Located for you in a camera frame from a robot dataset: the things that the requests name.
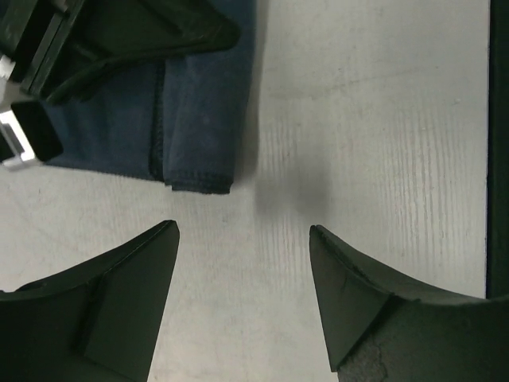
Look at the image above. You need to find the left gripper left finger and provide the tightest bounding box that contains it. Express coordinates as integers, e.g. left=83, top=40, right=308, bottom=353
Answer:
left=1, top=220, right=180, bottom=381

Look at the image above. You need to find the dark blue towel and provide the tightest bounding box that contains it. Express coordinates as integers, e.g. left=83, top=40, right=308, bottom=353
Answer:
left=45, top=1, right=256, bottom=194

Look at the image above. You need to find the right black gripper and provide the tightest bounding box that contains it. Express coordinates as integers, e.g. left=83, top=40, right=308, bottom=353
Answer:
left=1, top=1, right=241, bottom=103

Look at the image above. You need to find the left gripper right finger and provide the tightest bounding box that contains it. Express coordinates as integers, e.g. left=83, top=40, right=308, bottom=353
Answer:
left=309, top=225, right=508, bottom=381

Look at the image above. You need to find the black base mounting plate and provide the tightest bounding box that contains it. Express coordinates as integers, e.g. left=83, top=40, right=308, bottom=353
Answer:
left=486, top=0, right=508, bottom=298

